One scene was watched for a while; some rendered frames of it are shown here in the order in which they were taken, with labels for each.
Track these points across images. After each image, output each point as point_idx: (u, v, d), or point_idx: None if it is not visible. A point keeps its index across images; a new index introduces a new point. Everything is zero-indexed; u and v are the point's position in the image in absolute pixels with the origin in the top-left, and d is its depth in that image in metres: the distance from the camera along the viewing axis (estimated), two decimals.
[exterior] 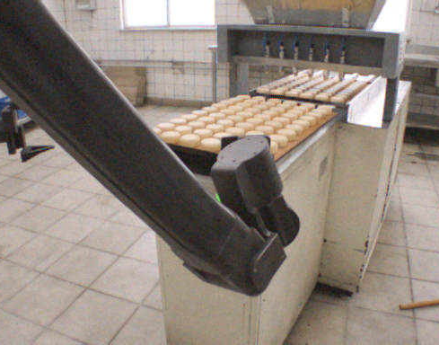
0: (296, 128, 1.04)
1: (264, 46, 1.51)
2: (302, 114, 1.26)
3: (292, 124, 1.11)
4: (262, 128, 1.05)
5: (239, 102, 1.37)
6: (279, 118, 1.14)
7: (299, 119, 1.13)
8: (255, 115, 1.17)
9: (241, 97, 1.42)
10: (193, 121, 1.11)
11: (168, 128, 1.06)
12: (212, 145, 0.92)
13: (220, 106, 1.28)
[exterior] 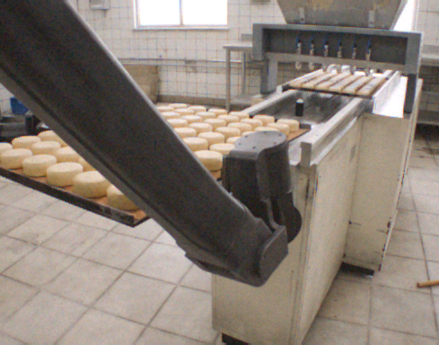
0: (227, 150, 0.63)
1: (296, 44, 1.64)
2: (251, 130, 0.85)
3: (226, 144, 0.70)
4: None
5: None
6: (209, 134, 0.73)
7: (240, 137, 0.72)
8: (173, 128, 0.76)
9: (174, 106, 1.01)
10: None
11: (25, 144, 0.63)
12: (61, 173, 0.50)
13: None
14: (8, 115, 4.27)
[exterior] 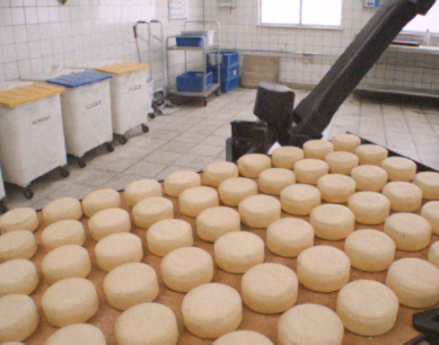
0: (226, 162, 0.58)
1: None
2: None
3: (197, 184, 0.54)
4: (279, 175, 0.53)
5: None
6: (197, 196, 0.49)
7: (171, 183, 0.53)
8: (227, 224, 0.42)
9: None
10: (411, 234, 0.37)
11: None
12: (399, 158, 0.55)
13: (250, 333, 0.28)
14: None
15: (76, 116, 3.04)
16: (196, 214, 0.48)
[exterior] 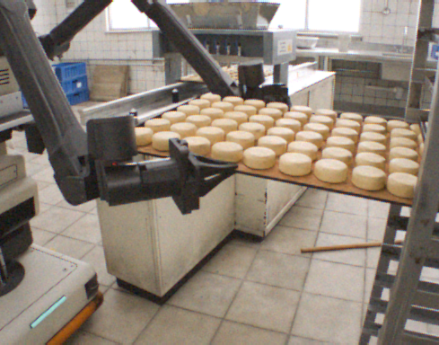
0: (247, 153, 0.61)
1: None
2: (390, 173, 0.60)
3: (288, 156, 0.63)
4: (240, 134, 0.70)
5: (390, 128, 0.80)
6: (305, 145, 0.66)
7: (309, 157, 0.60)
8: (310, 131, 0.72)
9: (412, 127, 0.79)
10: (253, 106, 0.88)
11: (223, 101, 0.93)
12: (162, 116, 0.80)
13: (345, 116, 0.84)
14: None
15: None
16: None
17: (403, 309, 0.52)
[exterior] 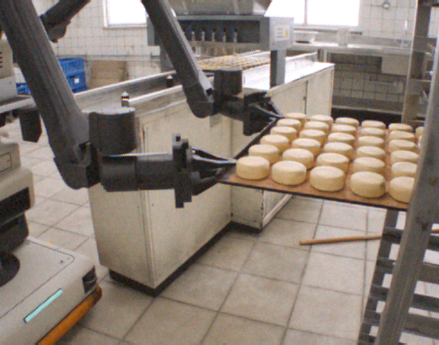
0: (397, 185, 0.51)
1: None
2: None
3: None
4: (368, 161, 0.59)
5: None
6: None
7: None
8: None
9: None
10: (352, 126, 0.77)
11: (313, 120, 0.83)
12: (262, 140, 0.69)
13: None
14: None
15: None
16: None
17: (408, 284, 0.47)
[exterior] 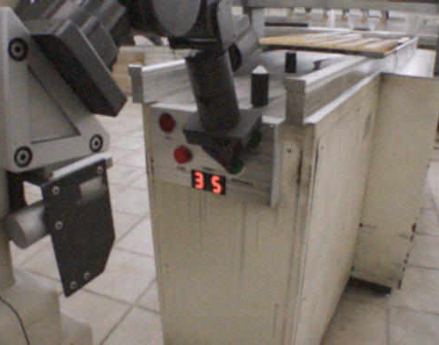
0: None
1: None
2: None
3: None
4: None
5: None
6: None
7: None
8: None
9: None
10: None
11: None
12: None
13: None
14: None
15: None
16: None
17: None
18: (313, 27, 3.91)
